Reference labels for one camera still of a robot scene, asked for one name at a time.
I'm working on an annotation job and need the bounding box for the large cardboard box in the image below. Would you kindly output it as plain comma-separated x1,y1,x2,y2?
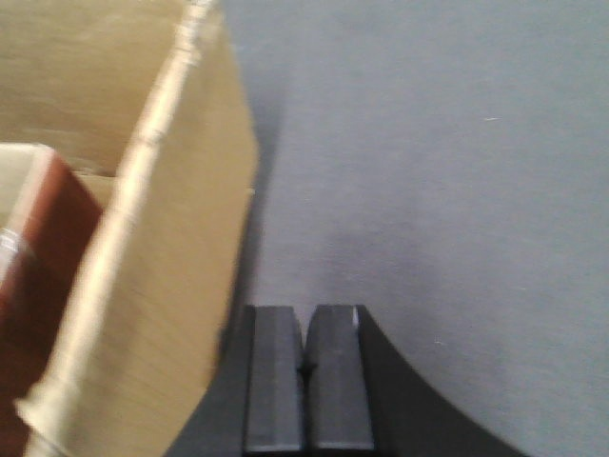
1,1,258,456

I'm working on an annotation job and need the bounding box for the red and tan carton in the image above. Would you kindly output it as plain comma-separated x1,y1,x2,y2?
1,143,102,456

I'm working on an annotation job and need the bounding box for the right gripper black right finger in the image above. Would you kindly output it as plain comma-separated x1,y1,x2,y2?
305,305,520,456

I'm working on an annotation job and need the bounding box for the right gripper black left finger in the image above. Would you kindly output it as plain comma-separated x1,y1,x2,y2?
166,307,305,456

